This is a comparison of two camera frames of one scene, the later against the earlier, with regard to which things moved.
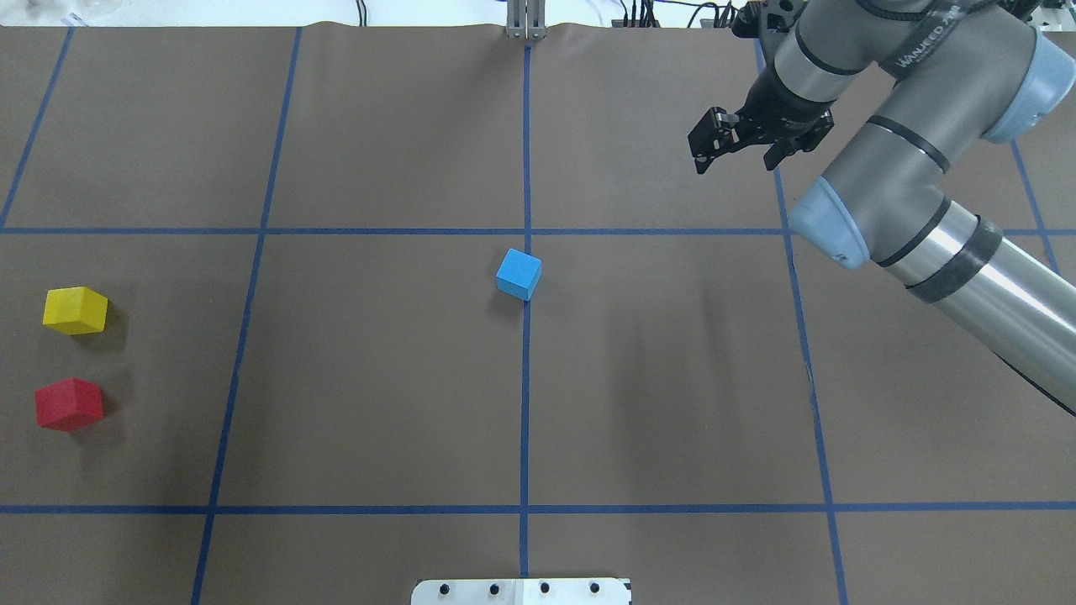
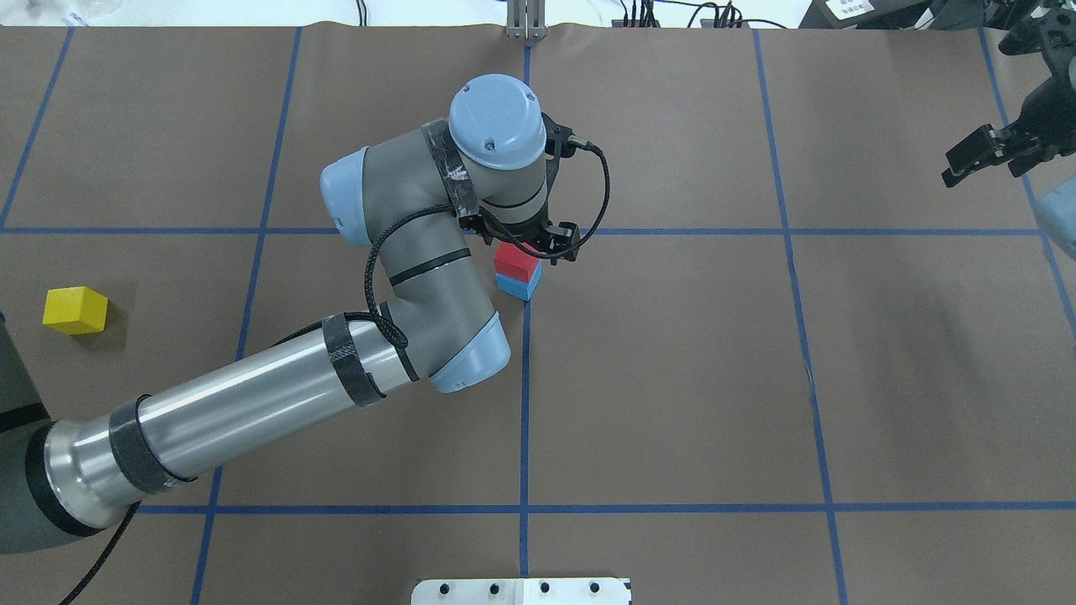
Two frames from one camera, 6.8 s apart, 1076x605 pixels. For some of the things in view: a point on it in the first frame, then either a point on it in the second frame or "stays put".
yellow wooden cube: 75,310 stays put
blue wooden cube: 519,275 stays put
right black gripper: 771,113 -> 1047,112
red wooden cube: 68,404 -> 512,260
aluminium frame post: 526,19 stays put
